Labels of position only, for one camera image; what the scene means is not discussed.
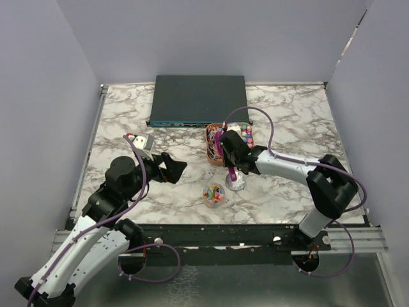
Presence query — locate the purple cable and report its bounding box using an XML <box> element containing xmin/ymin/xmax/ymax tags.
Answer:
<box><xmin>222</xmin><ymin>106</ymin><xmax>367</xmax><ymax>221</ymax></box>
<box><xmin>26</xmin><ymin>134</ymin><xmax>151</xmax><ymax>307</ymax></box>

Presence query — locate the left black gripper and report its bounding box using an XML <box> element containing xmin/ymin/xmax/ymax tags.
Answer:
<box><xmin>125</xmin><ymin>149</ymin><xmax>187</xmax><ymax>201</ymax></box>

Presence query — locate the clear plastic jar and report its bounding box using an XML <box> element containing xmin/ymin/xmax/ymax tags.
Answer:
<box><xmin>202</xmin><ymin>183</ymin><xmax>226</xmax><ymax>209</ymax></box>

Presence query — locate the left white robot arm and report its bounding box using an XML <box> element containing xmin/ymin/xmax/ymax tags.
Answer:
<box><xmin>15</xmin><ymin>152</ymin><xmax>187</xmax><ymax>306</ymax></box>

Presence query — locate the silver jar lid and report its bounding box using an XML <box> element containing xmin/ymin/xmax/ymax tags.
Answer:
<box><xmin>225</xmin><ymin>173</ymin><xmax>246</xmax><ymax>191</ymax></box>

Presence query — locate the beige tray of star candies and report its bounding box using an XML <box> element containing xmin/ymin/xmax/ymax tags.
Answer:
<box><xmin>239</xmin><ymin>123</ymin><xmax>254</xmax><ymax>148</ymax></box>

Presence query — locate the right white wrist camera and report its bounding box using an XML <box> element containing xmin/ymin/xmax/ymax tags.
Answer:
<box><xmin>223</xmin><ymin>122</ymin><xmax>241</xmax><ymax>134</ymax></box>

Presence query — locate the purple plastic scoop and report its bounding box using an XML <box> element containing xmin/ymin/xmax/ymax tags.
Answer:
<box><xmin>215</xmin><ymin>130</ymin><xmax>237</xmax><ymax>182</ymax></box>

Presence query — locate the blue network switch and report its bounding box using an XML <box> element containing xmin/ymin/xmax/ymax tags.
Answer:
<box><xmin>146</xmin><ymin>75</ymin><xmax>250</xmax><ymax>128</ymax></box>

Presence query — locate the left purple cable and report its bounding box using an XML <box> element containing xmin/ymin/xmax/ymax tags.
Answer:
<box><xmin>26</xmin><ymin>134</ymin><xmax>151</xmax><ymax>307</ymax></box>

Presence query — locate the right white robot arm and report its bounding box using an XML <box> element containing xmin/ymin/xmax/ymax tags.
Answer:
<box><xmin>219</xmin><ymin>130</ymin><xmax>359</xmax><ymax>250</ymax></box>

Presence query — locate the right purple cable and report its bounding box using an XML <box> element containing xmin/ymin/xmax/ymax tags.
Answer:
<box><xmin>222</xmin><ymin>106</ymin><xmax>367</xmax><ymax>221</ymax></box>

